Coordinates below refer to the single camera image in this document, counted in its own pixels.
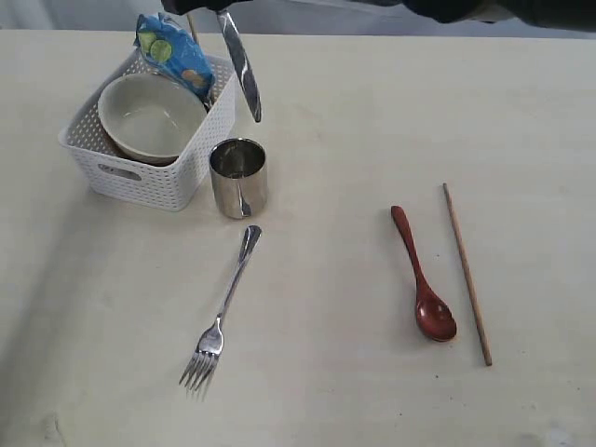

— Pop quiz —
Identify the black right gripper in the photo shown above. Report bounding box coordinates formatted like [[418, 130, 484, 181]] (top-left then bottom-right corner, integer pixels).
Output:
[[161, 0, 250, 15]]

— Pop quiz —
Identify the wooden chopstick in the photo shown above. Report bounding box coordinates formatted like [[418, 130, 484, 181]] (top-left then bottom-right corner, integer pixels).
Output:
[[185, 13, 199, 44], [442, 183, 493, 367]]

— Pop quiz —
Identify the blue chips bag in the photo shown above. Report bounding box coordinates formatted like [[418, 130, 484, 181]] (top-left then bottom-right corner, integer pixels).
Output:
[[134, 12, 215, 101]]

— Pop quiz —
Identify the white ceramic bowl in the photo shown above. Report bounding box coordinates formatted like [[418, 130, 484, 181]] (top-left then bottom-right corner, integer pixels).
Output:
[[97, 74, 208, 158]]

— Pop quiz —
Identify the stainless steel cup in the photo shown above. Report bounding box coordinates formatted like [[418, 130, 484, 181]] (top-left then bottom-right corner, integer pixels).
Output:
[[209, 138, 268, 220]]

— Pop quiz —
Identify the stainless steel fork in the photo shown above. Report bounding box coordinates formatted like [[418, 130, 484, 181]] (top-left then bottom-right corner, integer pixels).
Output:
[[179, 224, 263, 393]]

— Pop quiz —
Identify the red-brown wooden spoon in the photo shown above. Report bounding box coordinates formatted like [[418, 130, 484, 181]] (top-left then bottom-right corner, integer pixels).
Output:
[[390, 205, 457, 342]]

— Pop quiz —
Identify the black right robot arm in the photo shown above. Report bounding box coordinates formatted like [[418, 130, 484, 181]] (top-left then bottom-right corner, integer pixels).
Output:
[[402, 0, 595, 32]]

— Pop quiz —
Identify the white perforated plastic basket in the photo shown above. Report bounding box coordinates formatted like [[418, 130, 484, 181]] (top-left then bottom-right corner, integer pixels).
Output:
[[58, 50, 237, 211]]

